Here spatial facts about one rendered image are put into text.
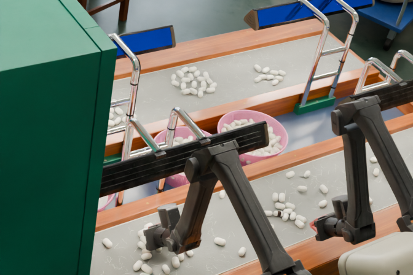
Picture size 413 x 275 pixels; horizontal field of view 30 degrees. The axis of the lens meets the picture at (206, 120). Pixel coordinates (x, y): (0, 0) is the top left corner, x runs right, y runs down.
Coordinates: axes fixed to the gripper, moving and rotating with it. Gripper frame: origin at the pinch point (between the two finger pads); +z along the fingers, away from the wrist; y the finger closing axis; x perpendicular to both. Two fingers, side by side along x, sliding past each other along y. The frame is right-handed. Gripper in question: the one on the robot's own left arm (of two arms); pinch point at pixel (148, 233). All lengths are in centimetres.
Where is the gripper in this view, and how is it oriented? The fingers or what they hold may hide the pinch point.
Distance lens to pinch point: 241.0
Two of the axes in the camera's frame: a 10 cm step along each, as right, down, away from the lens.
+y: -8.3, 2.1, -5.1
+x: 2.0, 9.8, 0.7
